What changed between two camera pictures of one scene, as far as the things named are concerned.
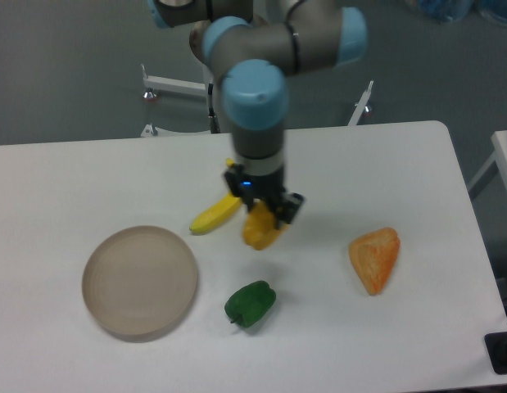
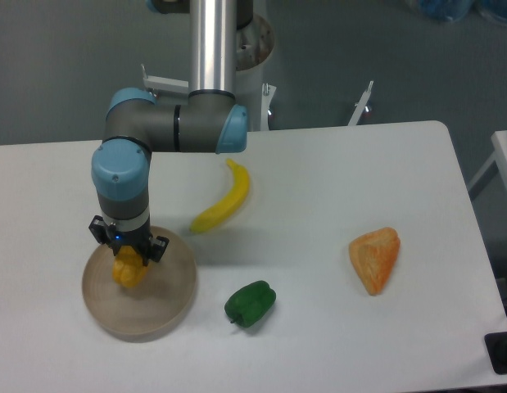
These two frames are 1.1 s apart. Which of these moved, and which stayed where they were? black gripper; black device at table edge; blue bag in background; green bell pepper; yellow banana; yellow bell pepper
Moved: black gripper; yellow bell pepper
Stayed: black device at table edge; yellow banana; green bell pepper; blue bag in background
